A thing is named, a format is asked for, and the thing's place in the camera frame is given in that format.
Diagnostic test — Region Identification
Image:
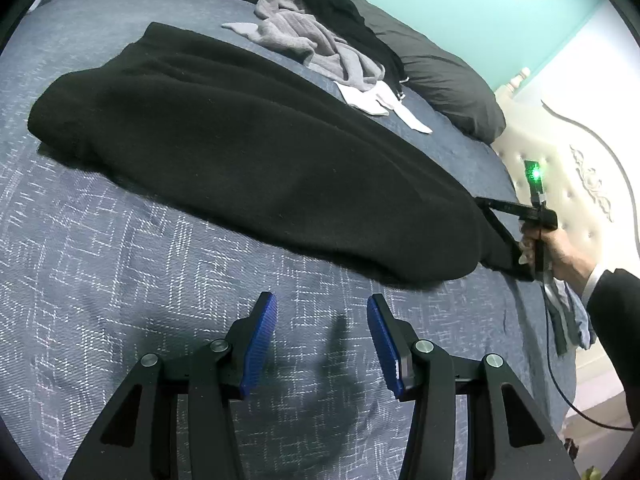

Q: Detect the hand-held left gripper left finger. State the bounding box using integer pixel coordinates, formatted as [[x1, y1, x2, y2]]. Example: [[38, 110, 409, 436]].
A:
[[62, 291, 278, 480]]

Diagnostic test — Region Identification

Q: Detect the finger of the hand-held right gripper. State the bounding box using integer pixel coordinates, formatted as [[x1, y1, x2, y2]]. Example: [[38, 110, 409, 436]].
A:
[[482, 208, 536, 282], [474, 197, 526, 218]]

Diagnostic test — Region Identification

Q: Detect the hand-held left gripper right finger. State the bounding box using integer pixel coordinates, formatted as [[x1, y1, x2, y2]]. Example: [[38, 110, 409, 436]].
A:
[[366, 294, 581, 480]]

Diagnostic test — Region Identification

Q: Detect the black sweatshirt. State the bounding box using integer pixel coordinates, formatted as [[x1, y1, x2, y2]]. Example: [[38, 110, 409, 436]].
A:
[[27, 22, 521, 283]]

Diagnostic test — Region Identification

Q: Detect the person's right forearm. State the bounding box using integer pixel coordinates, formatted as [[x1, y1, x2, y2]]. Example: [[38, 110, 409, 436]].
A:
[[580, 266, 640, 466]]

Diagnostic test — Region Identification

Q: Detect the person's right hand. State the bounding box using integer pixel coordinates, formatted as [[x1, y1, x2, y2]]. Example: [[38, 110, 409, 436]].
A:
[[517, 225, 601, 293]]

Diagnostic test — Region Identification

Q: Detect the cream tufted headboard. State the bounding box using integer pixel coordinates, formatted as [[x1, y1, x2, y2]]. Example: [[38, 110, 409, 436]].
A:
[[490, 67, 640, 376]]

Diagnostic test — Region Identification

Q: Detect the light grey folded garment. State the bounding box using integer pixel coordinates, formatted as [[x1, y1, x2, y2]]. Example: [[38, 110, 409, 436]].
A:
[[547, 280, 571, 356]]

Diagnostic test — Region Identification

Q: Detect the light blue checked garment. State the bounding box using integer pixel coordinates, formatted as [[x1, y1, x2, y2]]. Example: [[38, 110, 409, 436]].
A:
[[567, 290, 597, 351]]

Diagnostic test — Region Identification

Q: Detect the long dark grey pillow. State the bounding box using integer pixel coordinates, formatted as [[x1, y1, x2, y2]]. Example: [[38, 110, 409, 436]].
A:
[[87, 0, 507, 143]]

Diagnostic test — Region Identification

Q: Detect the bed with blue patterned sheet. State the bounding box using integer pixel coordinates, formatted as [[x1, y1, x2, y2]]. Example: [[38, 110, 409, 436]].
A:
[[0, 0, 581, 480]]

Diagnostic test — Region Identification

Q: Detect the black garment with white trim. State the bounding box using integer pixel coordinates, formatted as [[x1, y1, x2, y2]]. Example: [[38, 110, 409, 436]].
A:
[[286, 0, 410, 101]]

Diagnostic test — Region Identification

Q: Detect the grey knitted sweater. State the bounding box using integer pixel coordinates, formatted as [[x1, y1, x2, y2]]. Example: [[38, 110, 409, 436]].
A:
[[221, 0, 386, 92]]

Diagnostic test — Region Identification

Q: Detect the black cable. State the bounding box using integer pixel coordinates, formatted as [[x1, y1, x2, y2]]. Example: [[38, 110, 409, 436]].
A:
[[544, 280, 636, 432]]

